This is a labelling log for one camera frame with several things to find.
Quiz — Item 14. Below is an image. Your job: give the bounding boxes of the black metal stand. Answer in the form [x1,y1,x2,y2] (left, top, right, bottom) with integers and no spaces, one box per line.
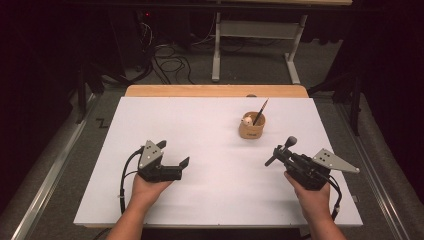
[307,69,365,137]
[73,61,105,125]

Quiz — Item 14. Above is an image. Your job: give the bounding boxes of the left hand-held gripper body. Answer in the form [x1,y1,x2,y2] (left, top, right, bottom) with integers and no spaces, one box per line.
[137,139,184,184]

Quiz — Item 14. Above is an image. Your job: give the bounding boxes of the tangle of black floor cables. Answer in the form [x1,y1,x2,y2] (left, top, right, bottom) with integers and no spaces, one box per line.
[136,19,198,86]

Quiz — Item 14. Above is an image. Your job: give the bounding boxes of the person's left hand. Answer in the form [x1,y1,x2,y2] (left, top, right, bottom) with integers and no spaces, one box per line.
[130,174,173,210]

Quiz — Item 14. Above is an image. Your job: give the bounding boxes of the black makeup brush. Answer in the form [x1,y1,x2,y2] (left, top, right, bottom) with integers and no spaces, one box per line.
[264,135,299,168]

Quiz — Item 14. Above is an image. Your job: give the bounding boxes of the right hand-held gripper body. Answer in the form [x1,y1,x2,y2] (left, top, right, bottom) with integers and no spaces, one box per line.
[283,148,361,192]

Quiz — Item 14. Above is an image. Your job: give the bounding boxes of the round wooden pen holder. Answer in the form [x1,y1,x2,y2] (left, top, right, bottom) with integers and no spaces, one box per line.
[238,111,267,140]

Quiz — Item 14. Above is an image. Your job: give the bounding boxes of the dark equipment box red light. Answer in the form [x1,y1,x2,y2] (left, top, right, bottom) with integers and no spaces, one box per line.
[108,9,153,73]

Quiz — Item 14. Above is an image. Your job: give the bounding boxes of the aluminium floor rail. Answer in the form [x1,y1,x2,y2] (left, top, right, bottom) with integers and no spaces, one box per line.
[334,102,414,240]
[9,93,102,240]

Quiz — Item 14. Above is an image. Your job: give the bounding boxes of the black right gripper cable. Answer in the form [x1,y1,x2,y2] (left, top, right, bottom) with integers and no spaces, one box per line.
[300,175,344,240]

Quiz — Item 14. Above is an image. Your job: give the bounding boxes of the person's right hand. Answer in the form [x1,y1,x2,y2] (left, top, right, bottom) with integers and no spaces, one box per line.
[283,171,332,224]

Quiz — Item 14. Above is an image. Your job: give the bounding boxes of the white table board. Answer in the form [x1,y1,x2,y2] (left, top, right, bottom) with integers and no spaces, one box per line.
[73,96,364,229]

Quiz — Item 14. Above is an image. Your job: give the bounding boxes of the white-framed desk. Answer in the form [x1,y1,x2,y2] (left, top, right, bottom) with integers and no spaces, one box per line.
[211,0,354,85]

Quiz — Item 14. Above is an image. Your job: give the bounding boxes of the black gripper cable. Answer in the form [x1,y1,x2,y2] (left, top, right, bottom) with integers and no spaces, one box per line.
[300,175,344,240]
[118,147,145,215]

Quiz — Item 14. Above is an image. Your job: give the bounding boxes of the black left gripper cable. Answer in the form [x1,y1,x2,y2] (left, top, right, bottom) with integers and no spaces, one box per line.
[118,147,145,215]

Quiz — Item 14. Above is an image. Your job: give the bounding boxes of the light wooden table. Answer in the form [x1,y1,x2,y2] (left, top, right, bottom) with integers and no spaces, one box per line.
[83,84,310,231]

